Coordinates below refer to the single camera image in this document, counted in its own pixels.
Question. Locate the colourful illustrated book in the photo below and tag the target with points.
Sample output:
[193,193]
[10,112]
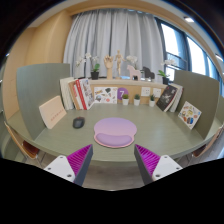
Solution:
[189,114]

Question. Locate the white orchid black pot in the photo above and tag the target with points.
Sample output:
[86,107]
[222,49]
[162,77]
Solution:
[95,66]
[170,67]

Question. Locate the white book spine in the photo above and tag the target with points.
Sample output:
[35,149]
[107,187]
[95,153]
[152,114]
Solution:
[65,91]

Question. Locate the pink horse figurine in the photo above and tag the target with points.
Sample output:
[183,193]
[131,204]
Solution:
[134,74]

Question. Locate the white orchid black pot left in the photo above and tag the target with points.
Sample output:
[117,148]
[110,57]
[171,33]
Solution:
[95,66]

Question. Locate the purple number seven sign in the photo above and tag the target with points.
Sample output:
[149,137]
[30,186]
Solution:
[121,91]

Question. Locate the black horse figurine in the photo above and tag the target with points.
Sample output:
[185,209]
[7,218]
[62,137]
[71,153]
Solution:
[148,73]

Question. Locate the white wall socket left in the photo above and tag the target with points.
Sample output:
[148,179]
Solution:
[145,91]

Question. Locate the wooden mannequin figure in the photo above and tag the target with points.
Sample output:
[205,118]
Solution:
[119,58]

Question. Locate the small potted plant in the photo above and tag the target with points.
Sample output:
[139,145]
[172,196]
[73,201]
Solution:
[152,100]
[125,99]
[137,100]

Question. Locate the small potted plant right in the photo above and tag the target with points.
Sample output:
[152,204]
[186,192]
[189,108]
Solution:
[152,100]

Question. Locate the white wall socket right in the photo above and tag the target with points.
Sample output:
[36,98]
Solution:
[156,92]

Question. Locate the white wall socket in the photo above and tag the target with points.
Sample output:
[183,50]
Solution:
[145,91]
[156,92]

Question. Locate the green left partition panel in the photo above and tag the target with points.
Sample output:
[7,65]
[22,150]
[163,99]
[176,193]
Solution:
[37,84]

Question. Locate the green partition panel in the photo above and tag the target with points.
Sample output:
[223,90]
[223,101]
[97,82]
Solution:
[37,84]
[202,92]

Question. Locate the black leaning book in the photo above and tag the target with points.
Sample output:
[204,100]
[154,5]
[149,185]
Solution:
[167,98]

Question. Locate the grey curtain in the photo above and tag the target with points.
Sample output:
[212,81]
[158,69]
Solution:
[105,31]

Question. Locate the illustrated white card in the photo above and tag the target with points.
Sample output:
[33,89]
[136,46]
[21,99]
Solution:
[105,95]

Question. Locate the black computer mouse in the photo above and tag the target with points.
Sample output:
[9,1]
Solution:
[78,122]

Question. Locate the wooden chair left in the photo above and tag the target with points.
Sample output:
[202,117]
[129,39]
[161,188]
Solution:
[14,147]

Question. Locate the purple mouse pad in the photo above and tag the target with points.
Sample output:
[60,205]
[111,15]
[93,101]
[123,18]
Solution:
[114,132]

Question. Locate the red and white book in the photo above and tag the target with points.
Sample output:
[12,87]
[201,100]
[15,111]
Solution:
[85,93]

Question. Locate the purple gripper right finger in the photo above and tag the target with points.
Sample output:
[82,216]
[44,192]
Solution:
[152,166]

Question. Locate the wooden hand model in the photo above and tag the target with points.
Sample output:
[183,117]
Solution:
[108,62]

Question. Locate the wooden chair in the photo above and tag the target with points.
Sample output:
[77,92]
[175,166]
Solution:
[14,147]
[212,150]

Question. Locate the wooden chair right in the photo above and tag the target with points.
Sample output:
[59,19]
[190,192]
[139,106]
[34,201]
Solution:
[212,150]

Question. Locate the small potted plant left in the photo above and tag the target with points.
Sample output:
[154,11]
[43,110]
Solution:
[125,99]

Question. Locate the green right partition panel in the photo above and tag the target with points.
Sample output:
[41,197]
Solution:
[202,92]

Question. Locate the beige leaning book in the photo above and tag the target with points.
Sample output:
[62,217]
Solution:
[52,112]

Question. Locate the wooden shelf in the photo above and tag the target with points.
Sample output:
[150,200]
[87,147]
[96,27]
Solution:
[133,87]

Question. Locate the small potted plant middle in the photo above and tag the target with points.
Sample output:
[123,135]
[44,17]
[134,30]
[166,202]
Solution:
[137,100]

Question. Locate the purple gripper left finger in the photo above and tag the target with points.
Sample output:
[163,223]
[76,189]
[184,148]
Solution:
[73,167]

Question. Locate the white orchid black pot right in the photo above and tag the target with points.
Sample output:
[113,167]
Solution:
[170,67]

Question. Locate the white orchid flowers centre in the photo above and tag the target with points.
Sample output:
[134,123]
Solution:
[133,60]

